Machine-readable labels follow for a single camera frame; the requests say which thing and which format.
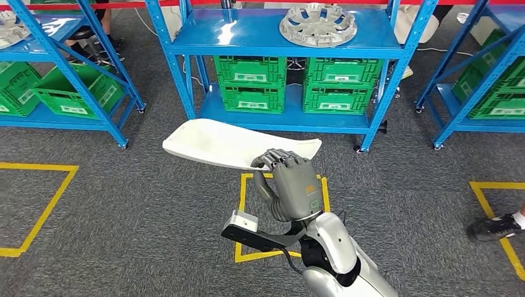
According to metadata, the blue metal shelf rack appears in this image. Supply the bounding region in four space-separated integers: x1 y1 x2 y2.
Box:
144 0 440 155
415 0 525 150
0 0 147 149

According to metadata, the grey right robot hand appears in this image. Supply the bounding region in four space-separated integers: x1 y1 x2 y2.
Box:
250 148 325 223

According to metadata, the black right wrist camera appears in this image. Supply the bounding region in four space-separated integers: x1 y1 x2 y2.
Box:
220 210 308 253

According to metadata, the white plastic trim part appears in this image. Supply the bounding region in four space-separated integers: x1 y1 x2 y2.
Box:
162 118 323 172

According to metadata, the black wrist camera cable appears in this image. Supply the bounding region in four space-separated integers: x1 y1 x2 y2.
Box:
280 246 305 276

